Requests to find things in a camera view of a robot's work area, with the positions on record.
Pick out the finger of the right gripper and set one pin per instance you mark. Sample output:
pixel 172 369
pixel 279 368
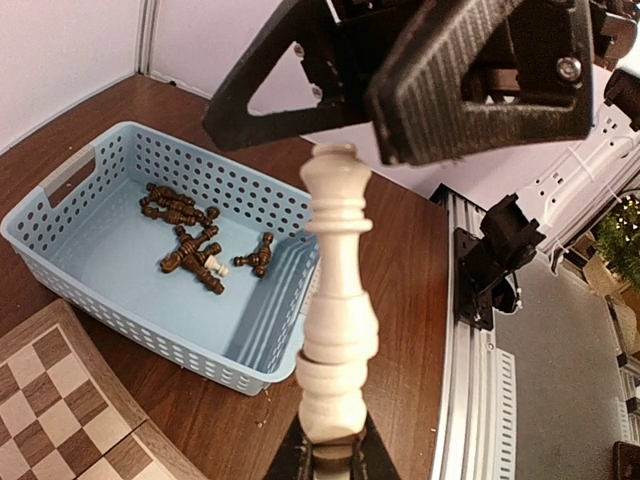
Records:
pixel 419 117
pixel 298 76

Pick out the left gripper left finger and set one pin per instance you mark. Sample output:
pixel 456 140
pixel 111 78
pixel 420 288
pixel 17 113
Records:
pixel 293 459

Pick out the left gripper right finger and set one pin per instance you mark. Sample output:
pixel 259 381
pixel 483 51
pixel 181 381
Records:
pixel 371 460

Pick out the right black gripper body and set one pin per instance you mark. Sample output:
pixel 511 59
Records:
pixel 516 59

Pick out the white king chess piece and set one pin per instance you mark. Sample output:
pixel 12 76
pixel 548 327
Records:
pixel 341 327

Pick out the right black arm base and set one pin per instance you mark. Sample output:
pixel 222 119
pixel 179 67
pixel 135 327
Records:
pixel 482 264

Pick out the dark chess pieces pile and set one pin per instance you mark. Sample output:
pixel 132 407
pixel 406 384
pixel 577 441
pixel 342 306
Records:
pixel 194 228

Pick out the wooden folding chess board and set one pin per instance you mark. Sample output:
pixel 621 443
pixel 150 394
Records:
pixel 66 415

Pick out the light blue plastic basket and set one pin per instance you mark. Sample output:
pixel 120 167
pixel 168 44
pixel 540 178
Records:
pixel 82 233

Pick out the front aluminium rail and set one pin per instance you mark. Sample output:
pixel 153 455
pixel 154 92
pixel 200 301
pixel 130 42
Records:
pixel 545 394

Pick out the right aluminium frame post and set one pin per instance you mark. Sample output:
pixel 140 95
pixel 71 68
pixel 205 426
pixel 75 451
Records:
pixel 145 36

